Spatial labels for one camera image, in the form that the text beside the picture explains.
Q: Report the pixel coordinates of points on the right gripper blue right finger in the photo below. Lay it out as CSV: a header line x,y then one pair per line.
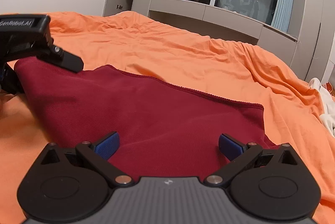
x,y
241,158

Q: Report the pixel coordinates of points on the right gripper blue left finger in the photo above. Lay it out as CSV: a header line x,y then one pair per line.
x,y
95,156

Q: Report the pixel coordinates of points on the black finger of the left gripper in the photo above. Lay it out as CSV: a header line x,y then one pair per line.
x,y
58,57

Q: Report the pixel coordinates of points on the grey built-in wardrobe unit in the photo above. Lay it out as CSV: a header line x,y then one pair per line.
x,y
307,47

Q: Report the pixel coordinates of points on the dark red knit sweater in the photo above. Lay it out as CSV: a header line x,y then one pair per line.
x,y
165,130

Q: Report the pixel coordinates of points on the beige crumpled garment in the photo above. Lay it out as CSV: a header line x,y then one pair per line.
x,y
327,118

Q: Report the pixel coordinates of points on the orange bed duvet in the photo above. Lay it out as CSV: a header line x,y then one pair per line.
x,y
232,70

